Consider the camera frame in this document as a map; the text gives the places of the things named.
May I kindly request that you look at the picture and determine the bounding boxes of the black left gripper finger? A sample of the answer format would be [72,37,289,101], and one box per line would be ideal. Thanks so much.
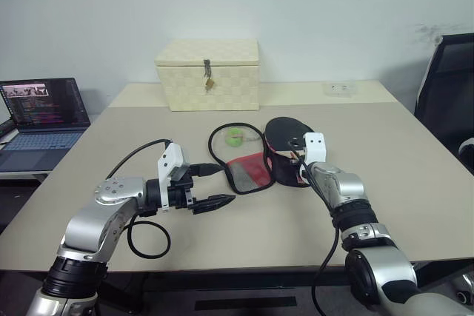
[192,194,237,216]
[190,163,225,178]

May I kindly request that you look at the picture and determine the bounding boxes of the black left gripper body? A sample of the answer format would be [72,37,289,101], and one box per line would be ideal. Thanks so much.
[168,166,196,214]

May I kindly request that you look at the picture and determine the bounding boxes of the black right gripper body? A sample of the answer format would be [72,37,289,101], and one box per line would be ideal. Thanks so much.
[287,138,308,164]

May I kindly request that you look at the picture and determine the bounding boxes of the black table tennis paddle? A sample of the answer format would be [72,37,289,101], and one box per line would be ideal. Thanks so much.
[264,117,316,153]

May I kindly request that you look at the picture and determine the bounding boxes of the black red paddle case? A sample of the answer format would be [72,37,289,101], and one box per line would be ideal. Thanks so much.
[207,122,310,195]

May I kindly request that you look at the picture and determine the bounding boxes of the green ball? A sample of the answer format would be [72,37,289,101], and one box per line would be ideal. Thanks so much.
[226,128,244,147]

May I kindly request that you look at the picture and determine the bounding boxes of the cream woven lidded box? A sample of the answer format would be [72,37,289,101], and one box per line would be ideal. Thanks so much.
[154,38,261,112]

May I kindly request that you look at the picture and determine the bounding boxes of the open laptop computer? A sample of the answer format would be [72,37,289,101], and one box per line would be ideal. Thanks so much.
[0,78,92,174]

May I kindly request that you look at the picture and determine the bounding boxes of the black office chair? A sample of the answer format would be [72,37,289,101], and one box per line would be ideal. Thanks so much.
[413,33,474,175]

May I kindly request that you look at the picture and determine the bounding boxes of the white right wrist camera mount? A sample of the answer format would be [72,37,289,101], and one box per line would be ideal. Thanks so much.
[302,132,328,164]

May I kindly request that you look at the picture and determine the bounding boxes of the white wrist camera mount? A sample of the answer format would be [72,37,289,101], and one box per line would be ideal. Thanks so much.
[302,132,328,164]
[156,142,190,214]

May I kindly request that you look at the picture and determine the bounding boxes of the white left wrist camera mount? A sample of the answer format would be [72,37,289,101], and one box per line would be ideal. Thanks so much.
[156,142,190,214]

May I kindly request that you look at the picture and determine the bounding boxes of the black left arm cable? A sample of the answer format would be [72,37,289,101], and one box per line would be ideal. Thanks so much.
[104,138,173,258]

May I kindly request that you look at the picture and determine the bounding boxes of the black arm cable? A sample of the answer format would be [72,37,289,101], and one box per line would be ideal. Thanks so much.
[290,149,342,316]
[104,138,173,258]

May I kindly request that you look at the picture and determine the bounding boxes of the black table frame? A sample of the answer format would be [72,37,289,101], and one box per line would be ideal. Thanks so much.
[96,255,474,314]

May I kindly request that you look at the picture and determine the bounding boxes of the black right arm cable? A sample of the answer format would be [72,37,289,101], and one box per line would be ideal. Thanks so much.
[290,149,342,316]

